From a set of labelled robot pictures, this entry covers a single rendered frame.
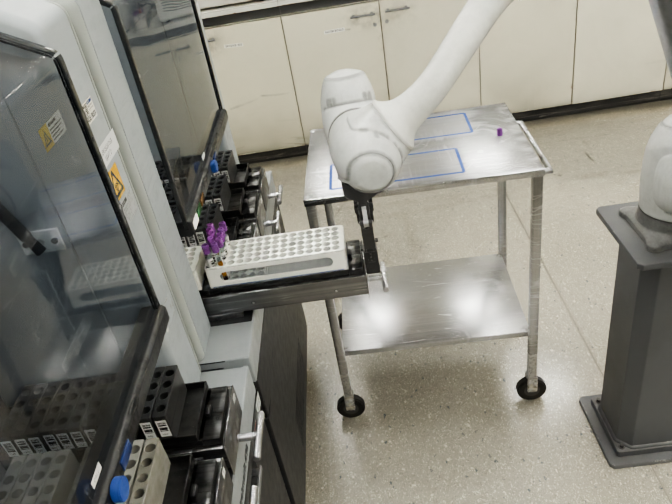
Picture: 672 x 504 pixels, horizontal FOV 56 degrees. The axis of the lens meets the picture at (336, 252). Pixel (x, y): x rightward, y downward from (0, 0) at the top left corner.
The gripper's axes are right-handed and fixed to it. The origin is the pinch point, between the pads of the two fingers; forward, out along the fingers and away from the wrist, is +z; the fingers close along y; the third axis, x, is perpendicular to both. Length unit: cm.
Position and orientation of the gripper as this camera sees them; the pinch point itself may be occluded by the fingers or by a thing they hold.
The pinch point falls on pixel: (371, 258)
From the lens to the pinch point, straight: 137.3
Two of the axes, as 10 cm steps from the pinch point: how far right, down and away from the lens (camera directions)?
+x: 9.9, -1.4, -0.6
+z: 1.5, 8.2, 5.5
